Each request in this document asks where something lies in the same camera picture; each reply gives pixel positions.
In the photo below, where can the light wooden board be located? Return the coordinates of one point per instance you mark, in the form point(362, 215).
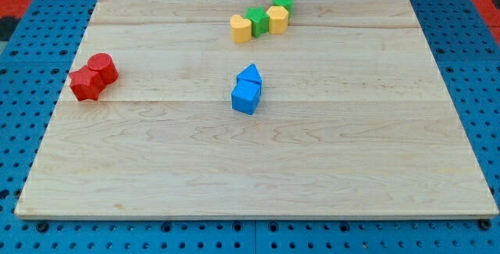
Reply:
point(354, 121)

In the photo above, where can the green circle block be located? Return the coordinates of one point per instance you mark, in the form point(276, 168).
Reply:
point(287, 4)

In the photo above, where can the green star block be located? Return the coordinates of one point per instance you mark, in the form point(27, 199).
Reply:
point(259, 20)

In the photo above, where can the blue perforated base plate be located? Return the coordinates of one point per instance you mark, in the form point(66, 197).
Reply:
point(39, 39)

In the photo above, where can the red star block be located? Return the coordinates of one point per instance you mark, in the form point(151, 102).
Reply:
point(86, 84)

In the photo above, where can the red circle block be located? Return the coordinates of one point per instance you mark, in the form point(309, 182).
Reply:
point(104, 65)

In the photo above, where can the yellow hexagon block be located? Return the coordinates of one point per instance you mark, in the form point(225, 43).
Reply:
point(278, 19)

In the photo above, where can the blue triangle block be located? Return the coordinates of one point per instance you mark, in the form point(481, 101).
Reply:
point(250, 74)

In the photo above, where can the blue cube block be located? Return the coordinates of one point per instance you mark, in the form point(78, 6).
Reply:
point(245, 96)

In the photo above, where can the yellow heart block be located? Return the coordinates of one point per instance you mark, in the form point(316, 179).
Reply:
point(240, 29)

